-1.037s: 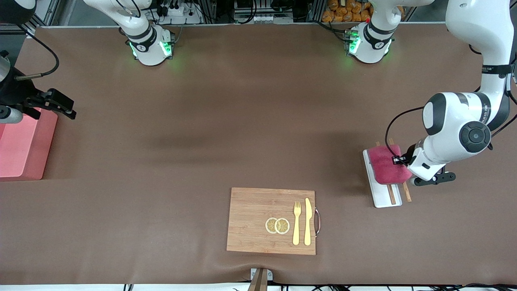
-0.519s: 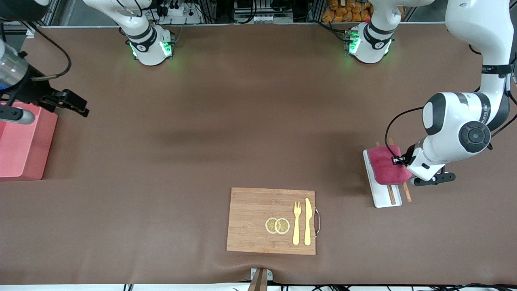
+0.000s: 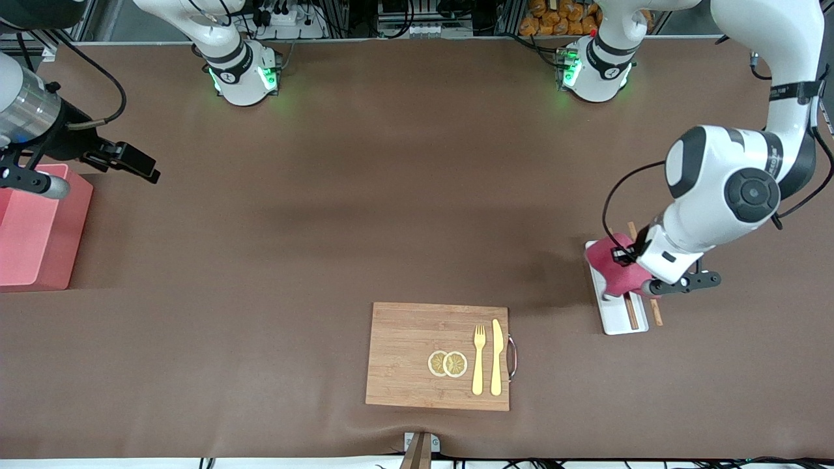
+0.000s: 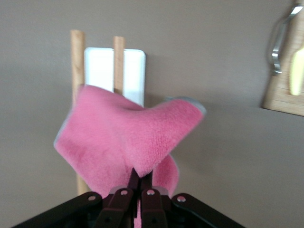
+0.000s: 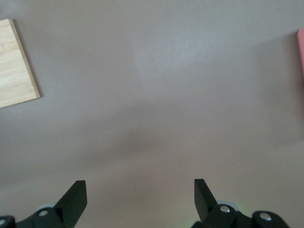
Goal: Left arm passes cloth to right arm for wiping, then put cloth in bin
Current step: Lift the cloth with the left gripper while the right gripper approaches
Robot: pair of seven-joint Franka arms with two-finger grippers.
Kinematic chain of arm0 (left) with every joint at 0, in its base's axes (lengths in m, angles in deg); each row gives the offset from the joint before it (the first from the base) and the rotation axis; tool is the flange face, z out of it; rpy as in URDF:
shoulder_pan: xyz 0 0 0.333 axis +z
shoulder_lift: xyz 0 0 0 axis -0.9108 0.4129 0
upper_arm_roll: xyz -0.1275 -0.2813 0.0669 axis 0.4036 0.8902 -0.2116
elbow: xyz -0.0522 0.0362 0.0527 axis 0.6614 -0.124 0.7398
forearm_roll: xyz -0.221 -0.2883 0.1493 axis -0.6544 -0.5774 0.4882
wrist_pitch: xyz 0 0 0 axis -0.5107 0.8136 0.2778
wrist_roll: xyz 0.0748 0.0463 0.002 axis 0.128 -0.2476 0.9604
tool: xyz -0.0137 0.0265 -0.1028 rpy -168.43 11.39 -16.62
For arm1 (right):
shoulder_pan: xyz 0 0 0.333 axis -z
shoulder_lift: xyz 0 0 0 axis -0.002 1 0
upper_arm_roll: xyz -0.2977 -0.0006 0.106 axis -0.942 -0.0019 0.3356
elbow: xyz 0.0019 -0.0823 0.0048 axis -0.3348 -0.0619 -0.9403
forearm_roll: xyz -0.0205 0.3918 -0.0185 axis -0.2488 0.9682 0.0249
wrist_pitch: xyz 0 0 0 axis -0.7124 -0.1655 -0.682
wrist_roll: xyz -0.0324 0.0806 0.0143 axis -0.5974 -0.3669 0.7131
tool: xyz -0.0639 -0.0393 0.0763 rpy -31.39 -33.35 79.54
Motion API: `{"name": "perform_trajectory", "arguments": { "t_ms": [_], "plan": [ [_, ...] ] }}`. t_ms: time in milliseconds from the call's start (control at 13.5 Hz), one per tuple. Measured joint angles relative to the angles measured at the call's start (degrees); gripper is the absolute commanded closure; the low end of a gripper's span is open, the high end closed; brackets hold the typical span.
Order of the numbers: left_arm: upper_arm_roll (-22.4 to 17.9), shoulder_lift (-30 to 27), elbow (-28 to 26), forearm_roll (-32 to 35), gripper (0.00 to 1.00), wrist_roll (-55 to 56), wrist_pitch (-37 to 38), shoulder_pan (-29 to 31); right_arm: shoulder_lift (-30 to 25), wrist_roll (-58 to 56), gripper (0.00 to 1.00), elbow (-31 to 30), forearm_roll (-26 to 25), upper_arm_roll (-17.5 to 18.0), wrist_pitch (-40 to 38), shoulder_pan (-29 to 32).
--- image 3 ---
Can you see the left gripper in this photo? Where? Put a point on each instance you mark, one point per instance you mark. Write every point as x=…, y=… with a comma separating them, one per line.
x=632, y=255

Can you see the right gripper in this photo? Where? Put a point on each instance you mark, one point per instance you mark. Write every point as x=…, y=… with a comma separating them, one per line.
x=73, y=141

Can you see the dark red cloth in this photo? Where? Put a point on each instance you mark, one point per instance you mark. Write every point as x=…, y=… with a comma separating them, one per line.
x=616, y=277

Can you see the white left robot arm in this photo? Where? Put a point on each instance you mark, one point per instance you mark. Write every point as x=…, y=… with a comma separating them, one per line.
x=749, y=189

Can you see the white rectangular tray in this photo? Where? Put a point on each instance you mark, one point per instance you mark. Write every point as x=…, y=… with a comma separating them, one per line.
x=619, y=319

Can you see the pink plastic box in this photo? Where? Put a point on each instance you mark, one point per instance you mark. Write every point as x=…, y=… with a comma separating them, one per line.
x=39, y=247

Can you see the white table corner clamp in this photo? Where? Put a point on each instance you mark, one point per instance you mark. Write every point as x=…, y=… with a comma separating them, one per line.
x=49, y=53

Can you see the yellow plastic knife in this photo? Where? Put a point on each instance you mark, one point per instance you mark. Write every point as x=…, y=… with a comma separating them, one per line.
x=496, y=358

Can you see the yellow plastic fork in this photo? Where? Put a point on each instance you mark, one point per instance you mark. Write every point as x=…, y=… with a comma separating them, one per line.
x=478, y=371

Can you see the lemon slice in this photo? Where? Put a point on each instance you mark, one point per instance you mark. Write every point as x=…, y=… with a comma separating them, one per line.
x=434, y=363
x=455, y=365

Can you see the white power strip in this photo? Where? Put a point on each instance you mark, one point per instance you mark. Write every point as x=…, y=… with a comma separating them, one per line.
x=287, y=23

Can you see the bamboo cutting board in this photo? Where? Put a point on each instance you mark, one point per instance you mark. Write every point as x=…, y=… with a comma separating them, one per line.
x=404, y=352

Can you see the pile of orange objects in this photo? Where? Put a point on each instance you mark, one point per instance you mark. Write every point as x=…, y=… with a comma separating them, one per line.
x=557, y=16

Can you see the grey electrical control unit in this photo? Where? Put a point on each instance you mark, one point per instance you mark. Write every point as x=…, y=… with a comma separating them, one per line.
x=423, y=19

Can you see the metal mounting bracket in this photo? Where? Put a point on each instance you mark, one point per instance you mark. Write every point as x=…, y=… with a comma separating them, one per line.
x=409, y=443

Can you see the wooden post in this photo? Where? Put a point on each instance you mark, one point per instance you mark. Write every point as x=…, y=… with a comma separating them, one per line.
x=417, y=456

